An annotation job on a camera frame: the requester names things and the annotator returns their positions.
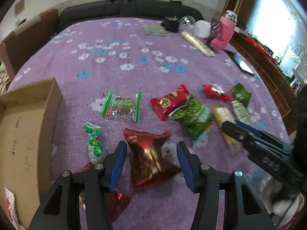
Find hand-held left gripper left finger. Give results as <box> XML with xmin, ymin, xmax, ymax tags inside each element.
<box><xmin>28</xmin><ymin>141</ymin><xmax>128</xmax><ymax>230</ymax></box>

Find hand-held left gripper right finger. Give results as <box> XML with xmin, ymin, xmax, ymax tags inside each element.
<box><xmin>176</xmin><ymin>141</ymin><xmax>274</xmax><ymax>230</ymax></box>

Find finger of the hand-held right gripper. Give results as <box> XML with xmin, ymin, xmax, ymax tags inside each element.
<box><xmin>222</xmin><ymin>120</ymin><xmax>259</xmax><ymax>154</ymax></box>
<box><xmin>236</xmin><ymin>120</ymin><xmax>290</xmax><ymax>149</ymax></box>

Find beige snack packet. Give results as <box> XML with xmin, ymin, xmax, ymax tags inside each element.
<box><xmin>212</xmin><ymin>107</ymin><xmax>240</xmax><ymax>149</ymax></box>

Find pale green snack packet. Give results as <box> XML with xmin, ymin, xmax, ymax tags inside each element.
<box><xmin>231</xmin><ymin>100</ymin><xmax>250</xmax><ymax>125</ymax></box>

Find red foil triangular snack packet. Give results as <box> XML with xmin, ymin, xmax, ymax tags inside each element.
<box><xmin>123</xmin><ymin>128</ymin><xmax>181</xmax><ymax>192</ymax></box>

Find green and white snack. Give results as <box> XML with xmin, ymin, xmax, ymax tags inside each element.
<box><xmin>83</xmin><ymin>123</ymin><xmax>107</xmax><ymax>163</ymax></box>

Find small dark green snack packet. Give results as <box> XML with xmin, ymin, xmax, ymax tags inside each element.
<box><xmin>231</xmin><ymin>83</ymin><xmax>252</xmax><ymax>107</ymax></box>

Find large green snack packet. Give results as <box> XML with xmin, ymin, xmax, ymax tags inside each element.
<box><xmin>169</xmin><ymin>94</ymin><xmax>213</xmax><ymax>141</ymax></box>

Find small red snack packet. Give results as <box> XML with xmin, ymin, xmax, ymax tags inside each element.
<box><xmin>202</xmin><ymin>84</ymin><xmax>233</xmax><ymax>102</ymax></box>

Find clear snack packet green ends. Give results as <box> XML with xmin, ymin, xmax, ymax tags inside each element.
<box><xmin>101</xmin><ymin>90</ymin><xmax>142</xmax><ymax>122</ymax></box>

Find red snack packet green emblem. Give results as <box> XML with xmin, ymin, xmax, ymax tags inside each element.
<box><xmin>150</xmin><ymin>84</ymin><xmax>191</xmax><ymax>122</ymax></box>

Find cardboard box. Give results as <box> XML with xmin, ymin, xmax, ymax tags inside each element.
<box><xmin>0</xmin><ymin>78</ymin><xmax>62</xmax><ymax>230</ymax></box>

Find white and red snack packet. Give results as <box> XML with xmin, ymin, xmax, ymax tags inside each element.
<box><xmin>4</xmin><ymin>187</ymin><xmax>21</xmax><ymax>230</ymax></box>

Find person's right hand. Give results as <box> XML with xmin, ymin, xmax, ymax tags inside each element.
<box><xmin>260</xmin><ymin>178</ymin><xmax>305</xmax><ymax>221</ymax></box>

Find black smartphone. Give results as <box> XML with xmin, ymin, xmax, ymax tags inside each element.
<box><xmin>224</xmin><ymin>50</ymin><xmax>255</xmax><ymax>75</ymax></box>

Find long yellow packet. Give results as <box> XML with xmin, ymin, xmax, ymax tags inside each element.
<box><xmin>181</xmin><ymin>31</ymin><xmax>215</xmax><ymax>57</ymax></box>

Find pink bottle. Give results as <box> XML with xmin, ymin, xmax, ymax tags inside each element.
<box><xmin>210</xmin><ymin>10</ymin><xmax>238</xmax><ymax>51</ymax></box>

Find black and pink pouch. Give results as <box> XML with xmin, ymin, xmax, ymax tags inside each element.
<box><xmin>206</xmin><ymin>21</ymin><xmax>223</xmax><ymax>46</ymax></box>

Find window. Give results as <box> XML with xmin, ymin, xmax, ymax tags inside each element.
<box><xmin>247</xmin><ymin>0</ymin><xmax>307</xmax><ymax>77</ymax></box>

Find clear glass bowl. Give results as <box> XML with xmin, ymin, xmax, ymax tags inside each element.
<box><xmin>180</xmin><ymin>16</ymin><xmax>196</xmax><ymax>29</ymax></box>

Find small black device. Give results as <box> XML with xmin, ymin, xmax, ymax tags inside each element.
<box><xmin>160</xmin><ymin>16</ymin><xmax>180</xmax><ymax>33</ymax></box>

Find green booklet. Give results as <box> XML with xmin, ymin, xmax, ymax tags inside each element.
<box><xmin>144</xmin><ymin>24</ymin><xmax>171</xmax><ymax>37</ymax></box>

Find checked cushion seat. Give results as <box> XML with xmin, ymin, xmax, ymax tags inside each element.
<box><xmin>0</xmin><ymin>62</ymin><xmax>11</xmax><ymax>94</ymax></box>

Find black sofa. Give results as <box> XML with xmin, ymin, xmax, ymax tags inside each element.
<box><xmin>58</xmin><ymin>0</ymin><xmax>204</xmax><ymax>29</ymax></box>

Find brown armchair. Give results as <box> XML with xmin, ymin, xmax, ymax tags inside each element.
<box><xmin>0</xmin><ymin>8</ymin><xmax>59</xmax><ymax>82</ymax></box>

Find wooden window frame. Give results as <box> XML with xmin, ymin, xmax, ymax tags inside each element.
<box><xmin>224</xmin><ymin>0</ymin><xmax>303</xmax><ymax>135</ymax></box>

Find small brown wall plaque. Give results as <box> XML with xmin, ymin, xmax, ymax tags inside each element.
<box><xmin>14</xmin><ymin>0</ymin><xmax>26</xmax><ymax>17</ymax></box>

